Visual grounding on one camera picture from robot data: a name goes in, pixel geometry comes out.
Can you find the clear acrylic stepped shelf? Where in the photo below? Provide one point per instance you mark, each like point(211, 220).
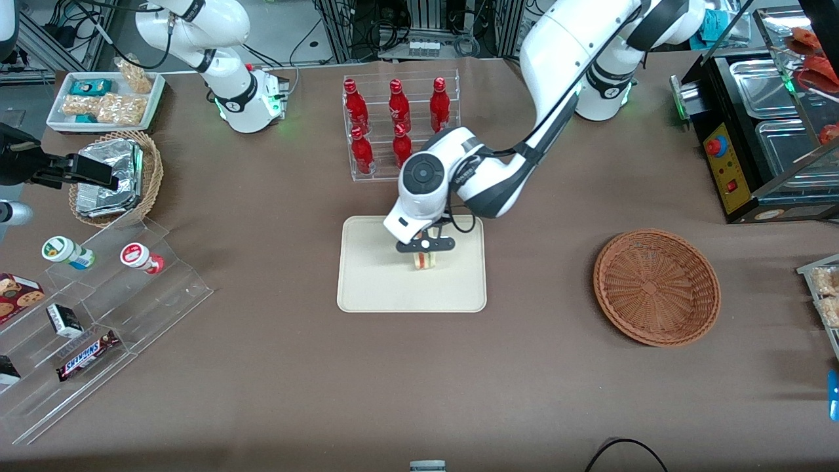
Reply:
point(164, 295)

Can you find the red lid yogurt cup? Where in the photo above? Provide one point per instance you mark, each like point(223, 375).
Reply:
point(137, 255)

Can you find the small teal snack pack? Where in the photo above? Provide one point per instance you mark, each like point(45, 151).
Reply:
point(85, 118)

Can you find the triangle sandwich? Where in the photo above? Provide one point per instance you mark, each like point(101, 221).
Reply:
point(425, 261)

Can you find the brown round wicker basket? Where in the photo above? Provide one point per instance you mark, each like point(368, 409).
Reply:
point(655, 288)

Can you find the red food pieces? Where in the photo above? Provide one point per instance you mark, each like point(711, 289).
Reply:
point(816, 65)

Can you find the clear acrylic bottle rack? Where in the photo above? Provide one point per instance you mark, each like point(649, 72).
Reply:
point(380, 176)

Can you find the cream plastic tray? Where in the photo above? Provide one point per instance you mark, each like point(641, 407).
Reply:
point(373, 275)

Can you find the snickers chocolate bar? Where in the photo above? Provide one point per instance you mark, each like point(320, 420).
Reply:
point(86, 356)

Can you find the grey tray with snacks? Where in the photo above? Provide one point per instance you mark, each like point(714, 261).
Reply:
point(809, 270)

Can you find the green lid yogurt cup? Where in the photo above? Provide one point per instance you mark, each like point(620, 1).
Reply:
point(62, 251)

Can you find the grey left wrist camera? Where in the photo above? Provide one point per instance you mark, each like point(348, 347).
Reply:
point(409, 246)

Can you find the foil wrapped food package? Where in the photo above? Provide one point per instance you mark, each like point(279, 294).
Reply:
point(108, 152)
point(101, 203)

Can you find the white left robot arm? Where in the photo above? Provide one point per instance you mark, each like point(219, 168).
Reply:
point(564, 46)

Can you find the light tan wicker basket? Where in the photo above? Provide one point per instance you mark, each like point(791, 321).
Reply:
point(152, 177)

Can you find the blue plastic object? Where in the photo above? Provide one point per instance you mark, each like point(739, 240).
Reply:
point(834, 396)

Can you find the black food warmer machine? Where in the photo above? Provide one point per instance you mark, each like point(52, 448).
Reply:
point(734, 190)

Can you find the metal equipment rack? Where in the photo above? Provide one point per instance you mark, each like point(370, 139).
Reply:
point(498, 26)

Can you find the clear bag puffed snack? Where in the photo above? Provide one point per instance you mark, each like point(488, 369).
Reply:
point(136, 77)
point(121, 109)
point(78, 105)

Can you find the white rectangular snack tray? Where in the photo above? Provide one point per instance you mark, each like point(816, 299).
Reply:
point(59, 121)

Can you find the white power strip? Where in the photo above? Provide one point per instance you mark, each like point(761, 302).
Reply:
point(423, 48)

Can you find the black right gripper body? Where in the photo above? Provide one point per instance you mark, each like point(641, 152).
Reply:
point(18, 159)

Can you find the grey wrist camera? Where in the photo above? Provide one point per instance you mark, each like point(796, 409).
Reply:
point(409, 246)
point(14, 213)

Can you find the clear bag rice snack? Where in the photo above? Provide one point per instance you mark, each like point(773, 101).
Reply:
point(826, 280)
point(831, 311)

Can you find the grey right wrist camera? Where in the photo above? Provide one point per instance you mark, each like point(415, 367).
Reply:
point(14, 213)

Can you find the red cookie box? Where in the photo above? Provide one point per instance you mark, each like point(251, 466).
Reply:
point(18, 296)

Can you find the teal snack box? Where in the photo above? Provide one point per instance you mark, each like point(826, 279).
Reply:
point(90, 87)

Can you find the steel food pan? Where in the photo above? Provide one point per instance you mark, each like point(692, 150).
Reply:
point(786, 147)
point(757, 85)

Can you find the teal cloth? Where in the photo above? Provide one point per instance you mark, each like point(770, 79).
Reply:
point(713, 25)

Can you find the small black white carton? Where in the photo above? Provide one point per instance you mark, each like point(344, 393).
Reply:
point(63, 320)

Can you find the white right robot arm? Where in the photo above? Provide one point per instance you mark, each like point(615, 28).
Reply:
point(223, 29)

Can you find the red cola bottle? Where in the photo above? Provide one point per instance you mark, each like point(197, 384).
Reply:
point(401, 143)
point(356, 108)
point(440, 108)
point(398, 108)
point(362, 154)

